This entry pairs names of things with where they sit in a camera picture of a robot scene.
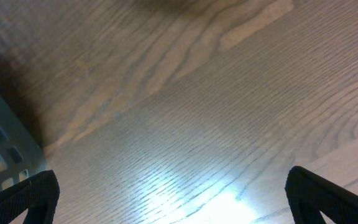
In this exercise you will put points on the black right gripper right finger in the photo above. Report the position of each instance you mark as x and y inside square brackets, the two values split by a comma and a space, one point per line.
[312, 197]

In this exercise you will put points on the grey plastic basket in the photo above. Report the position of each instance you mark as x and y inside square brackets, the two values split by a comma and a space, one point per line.
[20, 155]

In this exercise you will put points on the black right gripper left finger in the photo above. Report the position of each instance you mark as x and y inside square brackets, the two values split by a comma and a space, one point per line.
[38, 196]

